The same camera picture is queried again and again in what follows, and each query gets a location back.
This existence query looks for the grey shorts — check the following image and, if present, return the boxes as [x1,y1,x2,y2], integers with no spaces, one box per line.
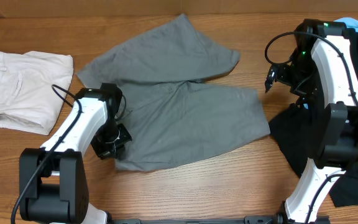
[78,15,270,171]

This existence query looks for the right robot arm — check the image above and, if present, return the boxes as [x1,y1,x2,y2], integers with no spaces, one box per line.
[245,19,358,223]

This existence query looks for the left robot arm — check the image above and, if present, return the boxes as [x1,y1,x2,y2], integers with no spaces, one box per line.
[11,83,132,224]

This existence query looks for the black polo shirt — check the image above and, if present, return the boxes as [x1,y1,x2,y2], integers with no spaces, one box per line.
[269,31,358,207]

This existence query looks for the folded beige shorts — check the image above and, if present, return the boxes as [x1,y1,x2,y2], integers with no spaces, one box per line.
[0,51,74,135]

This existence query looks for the right black cable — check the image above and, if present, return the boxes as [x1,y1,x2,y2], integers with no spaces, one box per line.
[264,30,358,144]

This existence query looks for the black cable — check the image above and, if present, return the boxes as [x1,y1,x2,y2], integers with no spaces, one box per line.
[264,30,358,144]
[10,83,85,224]

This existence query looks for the left black cable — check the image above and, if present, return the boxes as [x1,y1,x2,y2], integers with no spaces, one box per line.
[10,83,85,224]

